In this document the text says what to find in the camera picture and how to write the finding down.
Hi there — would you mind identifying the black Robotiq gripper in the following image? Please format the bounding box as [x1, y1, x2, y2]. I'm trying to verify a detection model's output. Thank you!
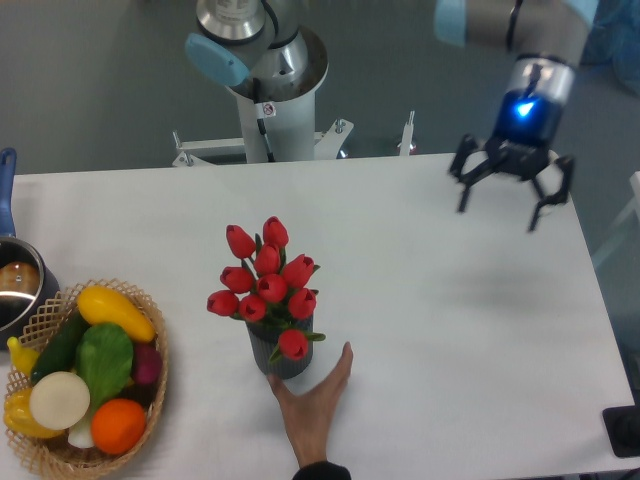
[448, 90, 575, 233]

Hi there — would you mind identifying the red tulip bouquet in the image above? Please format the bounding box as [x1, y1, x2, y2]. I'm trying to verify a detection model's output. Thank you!
[206, 216, 325, 343]

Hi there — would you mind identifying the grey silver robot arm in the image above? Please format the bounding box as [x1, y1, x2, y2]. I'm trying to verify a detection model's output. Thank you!
[185, 1, 598, 208]

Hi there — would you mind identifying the dark sleeved forearm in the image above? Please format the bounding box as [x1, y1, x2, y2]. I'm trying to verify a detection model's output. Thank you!
[292, 461, 352, 480]

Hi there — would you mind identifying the dark grey ribbed vase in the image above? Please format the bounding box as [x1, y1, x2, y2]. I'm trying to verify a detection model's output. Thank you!
[245, 315, 314, 380]

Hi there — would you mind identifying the bare human hand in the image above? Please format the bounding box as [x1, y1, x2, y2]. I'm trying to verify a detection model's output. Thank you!
[267, 342, 354, 468]

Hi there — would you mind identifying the blue plastic bag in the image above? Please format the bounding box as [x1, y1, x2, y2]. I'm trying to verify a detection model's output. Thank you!
[581, 0, 639, 96]

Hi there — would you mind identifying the black device at table edge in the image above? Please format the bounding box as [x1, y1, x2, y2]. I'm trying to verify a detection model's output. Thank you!
[602, 406, 640, 458]

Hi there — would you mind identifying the purple red onion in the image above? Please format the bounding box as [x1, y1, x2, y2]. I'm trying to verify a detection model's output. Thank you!
[131, 343, 163, 385]

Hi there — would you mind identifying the yellow squash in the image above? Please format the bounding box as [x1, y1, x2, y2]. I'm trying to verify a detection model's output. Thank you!
[76, 285, 156, 343]

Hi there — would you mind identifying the green lettuce leaf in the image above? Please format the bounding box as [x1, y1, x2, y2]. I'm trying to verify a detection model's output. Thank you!
[75, 323, 134, 414]

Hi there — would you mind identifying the orange fruit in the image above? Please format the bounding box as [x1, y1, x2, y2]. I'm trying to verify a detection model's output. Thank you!
[90, 399, 146, 455]

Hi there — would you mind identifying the dark green cucumber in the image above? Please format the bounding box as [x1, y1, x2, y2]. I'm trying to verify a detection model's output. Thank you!
[30, 312, 89, 385]

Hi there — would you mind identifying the white round radish slice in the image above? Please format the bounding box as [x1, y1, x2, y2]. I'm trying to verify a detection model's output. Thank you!
[29, 371, 90, 430]

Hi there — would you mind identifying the yellow banana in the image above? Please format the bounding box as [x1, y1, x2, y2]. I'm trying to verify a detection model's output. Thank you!
[6, 337, 40, 377]

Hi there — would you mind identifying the woven wicker basket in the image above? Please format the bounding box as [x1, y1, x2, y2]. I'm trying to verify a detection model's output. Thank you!
[5, 279, 169, 479]

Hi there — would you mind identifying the yellow bell pepper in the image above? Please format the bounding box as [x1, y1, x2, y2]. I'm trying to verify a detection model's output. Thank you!
[4, 388, 65, 439]

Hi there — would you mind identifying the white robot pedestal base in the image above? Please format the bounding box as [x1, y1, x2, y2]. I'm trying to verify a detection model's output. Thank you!
[173, 26, 354, 167]

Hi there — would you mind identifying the blue handled saucepan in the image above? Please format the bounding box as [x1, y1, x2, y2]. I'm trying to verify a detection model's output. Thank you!
[1, 148, 59, 352]

